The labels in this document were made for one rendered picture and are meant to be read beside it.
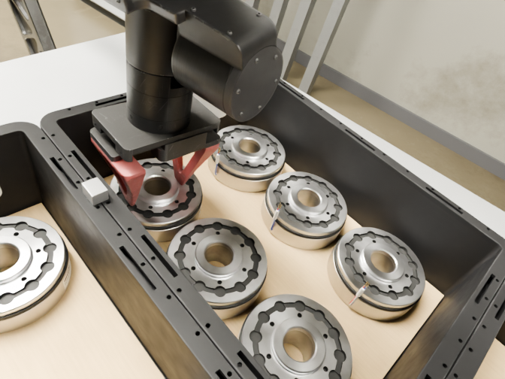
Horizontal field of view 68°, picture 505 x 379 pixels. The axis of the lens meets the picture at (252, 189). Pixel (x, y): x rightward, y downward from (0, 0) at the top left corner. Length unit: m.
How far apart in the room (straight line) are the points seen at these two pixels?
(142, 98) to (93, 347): 0.22
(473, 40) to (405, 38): 0.35
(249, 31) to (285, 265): 0.27
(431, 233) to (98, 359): 0.36
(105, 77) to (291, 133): 0.51
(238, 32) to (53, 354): 0.30
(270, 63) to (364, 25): 2.28
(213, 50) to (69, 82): 0.67
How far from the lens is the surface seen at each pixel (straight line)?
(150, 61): 0.31
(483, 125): 2.49
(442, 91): 2.48
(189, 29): 0.27
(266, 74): 0.27
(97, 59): 0.99
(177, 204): 0.42
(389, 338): 0.44
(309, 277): 0.44
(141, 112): 0.34
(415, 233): 0.48
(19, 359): 0.39
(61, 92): 0.87
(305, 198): 0.48
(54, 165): 0.37
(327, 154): 0.50
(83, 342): 0.38
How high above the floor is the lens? 1.18
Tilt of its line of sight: 45 degrees down
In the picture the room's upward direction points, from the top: 17 degrees clockwise
